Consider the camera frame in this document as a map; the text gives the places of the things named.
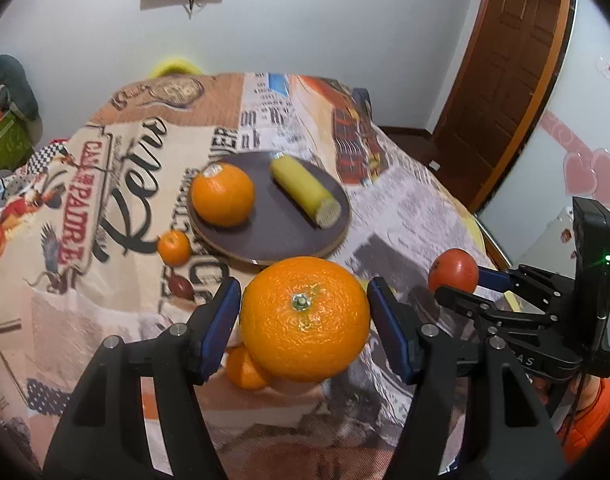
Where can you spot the small tangerine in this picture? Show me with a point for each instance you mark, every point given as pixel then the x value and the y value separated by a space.
pixel 174 247
pixel 242 372

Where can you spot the yellow foam tube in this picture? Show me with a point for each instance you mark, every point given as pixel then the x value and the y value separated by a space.
pixel 172 66

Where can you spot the checkered cloth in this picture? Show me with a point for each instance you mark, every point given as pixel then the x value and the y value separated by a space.
pixel 47 152

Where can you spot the printed retro tablecloth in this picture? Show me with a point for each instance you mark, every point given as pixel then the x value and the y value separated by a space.
pixel 110 320

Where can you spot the dark red jujube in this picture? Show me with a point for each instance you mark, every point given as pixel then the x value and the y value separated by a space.
pixel 182 287

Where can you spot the yellow corn cob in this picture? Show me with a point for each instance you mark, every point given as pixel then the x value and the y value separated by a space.
pixel 305 187

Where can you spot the brown wooden door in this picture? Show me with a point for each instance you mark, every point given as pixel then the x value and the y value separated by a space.
pixel 510 60

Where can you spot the orange with sticker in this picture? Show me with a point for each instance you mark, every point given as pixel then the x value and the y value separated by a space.
pixel 222 195

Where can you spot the dark round plate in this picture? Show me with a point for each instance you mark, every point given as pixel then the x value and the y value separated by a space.
pixel 280 240

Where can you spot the white sliding wardrobe door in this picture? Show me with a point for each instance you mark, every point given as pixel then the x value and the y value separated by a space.
pixel 585 100

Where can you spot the red tomato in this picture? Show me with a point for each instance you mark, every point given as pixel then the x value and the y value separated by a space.
pixel 455 270

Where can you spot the pink heart stickers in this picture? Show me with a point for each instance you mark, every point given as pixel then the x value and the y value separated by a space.
pixel 595 175

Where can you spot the green gift bag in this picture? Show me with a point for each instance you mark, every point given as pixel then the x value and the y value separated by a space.
pixel 5 145

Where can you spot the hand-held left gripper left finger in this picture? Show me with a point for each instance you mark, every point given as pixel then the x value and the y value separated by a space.
pixel 220 320

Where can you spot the large plain orange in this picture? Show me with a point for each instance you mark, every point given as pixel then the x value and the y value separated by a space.
pixel 305 317

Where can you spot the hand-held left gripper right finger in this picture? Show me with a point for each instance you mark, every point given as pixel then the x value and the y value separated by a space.
pixel 390 320

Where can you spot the grey plush toy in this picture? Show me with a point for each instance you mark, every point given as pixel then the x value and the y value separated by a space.
pixel 15 85

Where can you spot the white cabinet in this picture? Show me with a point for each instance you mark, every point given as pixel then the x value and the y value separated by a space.
pixel 550 245

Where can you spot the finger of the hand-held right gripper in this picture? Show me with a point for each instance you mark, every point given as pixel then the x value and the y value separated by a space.
pixel 485 310
pixel 525 277

